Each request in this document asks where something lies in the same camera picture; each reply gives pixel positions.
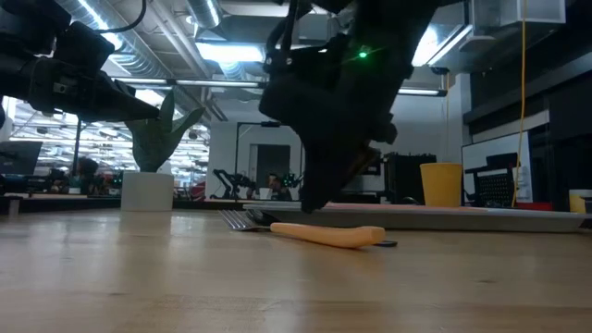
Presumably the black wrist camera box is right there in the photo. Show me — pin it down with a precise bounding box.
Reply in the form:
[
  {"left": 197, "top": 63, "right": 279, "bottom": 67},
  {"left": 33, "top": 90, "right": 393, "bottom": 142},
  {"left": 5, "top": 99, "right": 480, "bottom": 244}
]
[{"left": 53, "top": 20, "right": 116, "bottom": 80}]

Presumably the white rectangular tray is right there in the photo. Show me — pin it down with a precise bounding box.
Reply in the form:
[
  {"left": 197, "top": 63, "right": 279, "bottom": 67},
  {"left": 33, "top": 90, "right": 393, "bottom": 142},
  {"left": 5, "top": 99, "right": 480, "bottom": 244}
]
[{"left": 242, "top": 201, "right": 592, "bottom": 234}]

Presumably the fork with orange handle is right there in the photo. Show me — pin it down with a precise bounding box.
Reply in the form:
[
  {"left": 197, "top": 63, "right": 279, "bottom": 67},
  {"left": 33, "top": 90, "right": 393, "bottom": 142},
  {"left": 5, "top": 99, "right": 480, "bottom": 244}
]
[{"left": 217, "top": 209, "right": 387, "bottom": 250}]

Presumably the dark flat monitor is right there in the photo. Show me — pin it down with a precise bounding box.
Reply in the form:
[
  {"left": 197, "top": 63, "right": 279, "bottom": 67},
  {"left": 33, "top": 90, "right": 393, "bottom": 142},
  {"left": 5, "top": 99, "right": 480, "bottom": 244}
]
[{"left": 0, "top": 140, "right": 43, "bottom": 177}]

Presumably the black perforated chair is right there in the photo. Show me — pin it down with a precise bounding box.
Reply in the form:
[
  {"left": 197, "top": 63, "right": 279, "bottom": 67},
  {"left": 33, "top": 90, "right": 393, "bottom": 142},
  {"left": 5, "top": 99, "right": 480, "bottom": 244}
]
[{"left": 464, "top": 152, "right": 520, "bottom": 208}]

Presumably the yellow plastic cup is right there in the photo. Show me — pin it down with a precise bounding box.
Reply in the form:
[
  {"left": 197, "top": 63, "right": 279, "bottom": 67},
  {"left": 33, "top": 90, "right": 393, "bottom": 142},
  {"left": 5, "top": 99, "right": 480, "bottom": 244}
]
[{"left": 419, "top": 162, "right": 464, "bottom": 208}]

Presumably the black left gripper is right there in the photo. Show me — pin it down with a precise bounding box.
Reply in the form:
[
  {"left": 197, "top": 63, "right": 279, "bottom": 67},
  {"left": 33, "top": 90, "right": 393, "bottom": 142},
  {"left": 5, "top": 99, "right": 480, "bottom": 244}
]
[{"left": 0, "top": 54, "right": 161, "bottom": 123}]

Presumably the green potted plant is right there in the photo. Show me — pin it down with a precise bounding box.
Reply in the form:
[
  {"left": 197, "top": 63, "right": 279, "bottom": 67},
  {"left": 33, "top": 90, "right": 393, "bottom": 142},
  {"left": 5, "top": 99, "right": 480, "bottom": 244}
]
[{"left": 124, "top": 88, "right": 206, "bottom": 174}]

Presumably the white board panel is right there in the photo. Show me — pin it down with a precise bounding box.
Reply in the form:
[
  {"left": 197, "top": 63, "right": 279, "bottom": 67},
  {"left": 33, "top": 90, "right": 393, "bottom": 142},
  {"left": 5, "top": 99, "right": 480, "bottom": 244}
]
[{"left": 461, "top": 130, "right": 534, "bottom": 204}]

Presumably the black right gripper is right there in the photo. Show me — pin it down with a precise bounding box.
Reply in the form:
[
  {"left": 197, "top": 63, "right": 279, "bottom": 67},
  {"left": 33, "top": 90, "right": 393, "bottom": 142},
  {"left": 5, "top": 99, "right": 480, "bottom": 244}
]
[{"left": 257, "top": 34, "right": 415, "bottom": 215}]

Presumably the yellow translucent container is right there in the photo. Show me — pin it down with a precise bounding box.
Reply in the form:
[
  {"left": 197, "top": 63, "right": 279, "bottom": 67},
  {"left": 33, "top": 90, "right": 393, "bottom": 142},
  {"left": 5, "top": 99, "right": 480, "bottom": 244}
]
[{"left": 568, "top": 188, "right": 592, "bottom": 215}]

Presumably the person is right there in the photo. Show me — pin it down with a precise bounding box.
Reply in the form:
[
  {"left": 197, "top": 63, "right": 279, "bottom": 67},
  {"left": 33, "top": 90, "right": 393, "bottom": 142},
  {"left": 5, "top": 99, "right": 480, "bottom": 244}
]
[
  {"left": 266, "top": 172, "right": 293, "bottom": 202},
  {"left": 73, "top": 156, "right": 101, "bottom": 196}
]

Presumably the white box container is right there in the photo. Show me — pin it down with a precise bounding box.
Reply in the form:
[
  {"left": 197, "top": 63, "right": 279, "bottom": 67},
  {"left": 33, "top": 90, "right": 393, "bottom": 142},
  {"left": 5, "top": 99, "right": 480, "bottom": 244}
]
[{"left": 120, "top": 171, "right": 176, "bottom": 213}]

